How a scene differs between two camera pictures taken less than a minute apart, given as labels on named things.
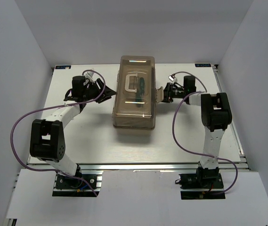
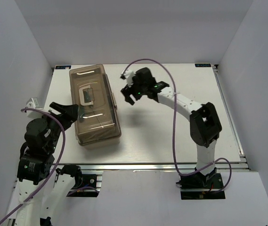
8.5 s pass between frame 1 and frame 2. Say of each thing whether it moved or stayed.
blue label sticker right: stayed
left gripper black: moved
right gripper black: moved
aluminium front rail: stayed
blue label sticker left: stayed
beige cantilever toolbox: moved
